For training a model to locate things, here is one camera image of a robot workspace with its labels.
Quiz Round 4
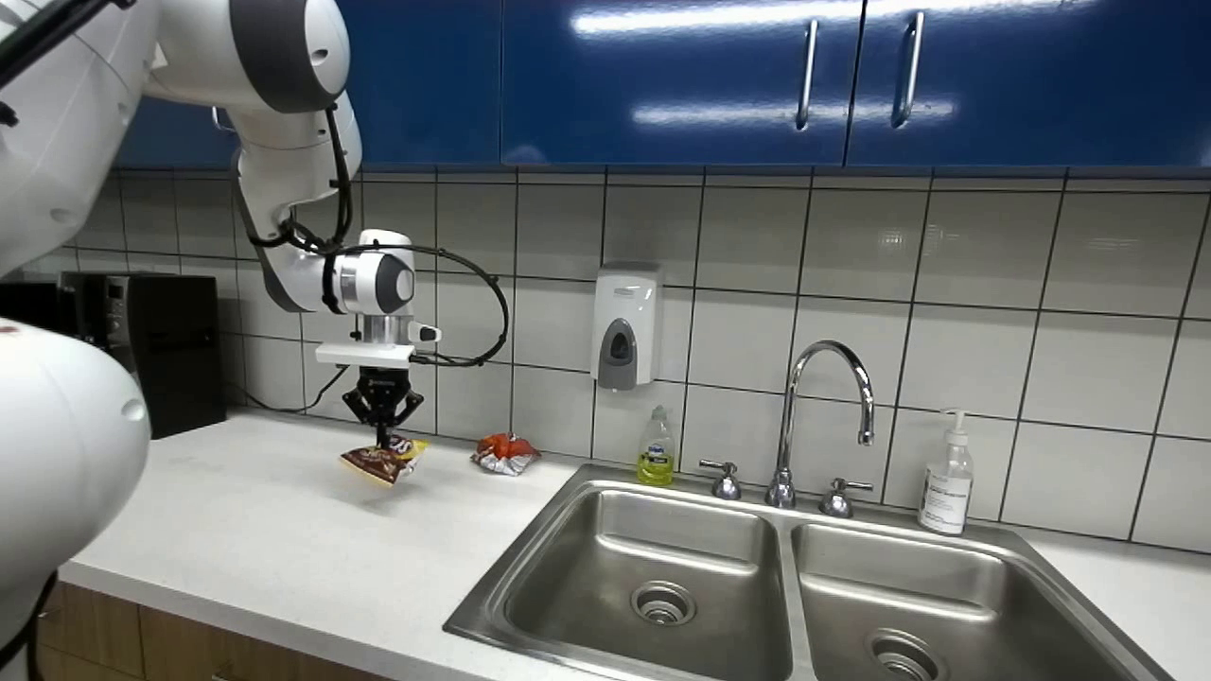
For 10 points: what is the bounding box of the blue cabinet door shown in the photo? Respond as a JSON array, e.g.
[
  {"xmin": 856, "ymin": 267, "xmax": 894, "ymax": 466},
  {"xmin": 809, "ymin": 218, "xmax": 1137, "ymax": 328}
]
[
  {"xmin": 500, "ymin": 0, "xmax": 871, "ymax": 172},
  {"xmin": 843, "ymin": 0, "xmax": 1211, "ymax": 176},
  {"xmin": 115, "ymin": 0, "xmax": 512, "ymax": 172}
]

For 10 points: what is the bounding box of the white wall soap dispenser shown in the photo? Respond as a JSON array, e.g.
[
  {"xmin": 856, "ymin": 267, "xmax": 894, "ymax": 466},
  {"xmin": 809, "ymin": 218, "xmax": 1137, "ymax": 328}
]
[{"xmin": 590, "ymin": 267, "xmax": 663, "ymax": 392}]

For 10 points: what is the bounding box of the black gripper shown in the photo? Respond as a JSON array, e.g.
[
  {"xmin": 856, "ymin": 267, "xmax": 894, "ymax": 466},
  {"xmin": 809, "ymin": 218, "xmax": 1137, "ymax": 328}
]
[{"xmin": 341, "ymin": 367, "xmax": 427, "ymax": 452}]

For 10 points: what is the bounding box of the yellow dish soap bottle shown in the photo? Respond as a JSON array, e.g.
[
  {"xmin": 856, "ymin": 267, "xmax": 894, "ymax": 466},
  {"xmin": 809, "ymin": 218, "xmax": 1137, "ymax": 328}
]
[{"xmin": 630, "ymin": 403, "xmax": 679, "ymax": 488}]

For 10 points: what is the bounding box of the chrome faucet knob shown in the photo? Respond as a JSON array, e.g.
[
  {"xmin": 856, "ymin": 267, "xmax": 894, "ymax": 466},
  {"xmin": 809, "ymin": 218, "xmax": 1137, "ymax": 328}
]
[
  {"xmin": 698, "ymin": 456, "xmax": 749, "ymax": 502},
  {"xmin": 813, "ymin": 473, "xmax": 872, "ymax": 520}
]

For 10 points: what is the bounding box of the stainless steel double sink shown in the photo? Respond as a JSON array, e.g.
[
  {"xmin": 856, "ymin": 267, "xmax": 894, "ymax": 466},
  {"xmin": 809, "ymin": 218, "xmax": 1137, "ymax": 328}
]
[{"xmin": 442, "ymin": 466, "xmax": 1171, "ymax": 681}]

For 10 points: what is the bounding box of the black countertop appliance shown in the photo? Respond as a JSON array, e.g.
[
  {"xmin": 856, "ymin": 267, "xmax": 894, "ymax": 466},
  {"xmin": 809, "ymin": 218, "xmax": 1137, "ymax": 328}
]
[{"xmin": 60, "ymin": 267, "xmax": 232, "ymax": 444}]

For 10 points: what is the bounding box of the chrome gooseneck faucet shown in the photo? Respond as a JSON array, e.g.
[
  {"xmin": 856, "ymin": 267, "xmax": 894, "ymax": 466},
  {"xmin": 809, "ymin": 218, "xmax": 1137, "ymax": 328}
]
[{"xmin": 760, "ymin": 338, "xmax": 881, "ymax": 512}]

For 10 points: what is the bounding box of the wooden base cabinet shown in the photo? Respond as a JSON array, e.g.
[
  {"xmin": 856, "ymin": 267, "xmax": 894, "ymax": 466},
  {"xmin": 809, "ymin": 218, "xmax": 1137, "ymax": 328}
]
[{"xmin": 21, "ymin": 577, "xmax": 380, "ymax": 681}]

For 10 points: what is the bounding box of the yellow snack packet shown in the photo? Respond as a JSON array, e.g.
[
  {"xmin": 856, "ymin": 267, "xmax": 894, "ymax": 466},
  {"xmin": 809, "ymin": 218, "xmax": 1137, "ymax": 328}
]
[{"xmin": 336, "ymin": 430, "xmax": 431, "ymax": 490}]

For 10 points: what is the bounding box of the clear pump soap bottle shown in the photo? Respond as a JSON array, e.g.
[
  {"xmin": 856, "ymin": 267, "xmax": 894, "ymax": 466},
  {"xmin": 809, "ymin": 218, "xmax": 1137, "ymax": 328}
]
[{"xmin": 915, "ymin": 407, "xmax": 976, "ymax": 537}]

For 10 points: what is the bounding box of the red snack packet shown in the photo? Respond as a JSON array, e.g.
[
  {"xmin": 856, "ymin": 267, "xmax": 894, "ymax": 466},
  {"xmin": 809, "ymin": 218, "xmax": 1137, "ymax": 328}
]
[{"xmin": 467, "ymin": 430, "xmax": 543, "ymax": 479}]

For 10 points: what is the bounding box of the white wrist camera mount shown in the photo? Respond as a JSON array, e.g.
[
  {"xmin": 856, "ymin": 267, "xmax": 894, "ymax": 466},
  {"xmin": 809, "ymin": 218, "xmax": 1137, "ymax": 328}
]
[{"xmin": 311, "ymin": 320, "xmax": 446, "ymax": 373}]

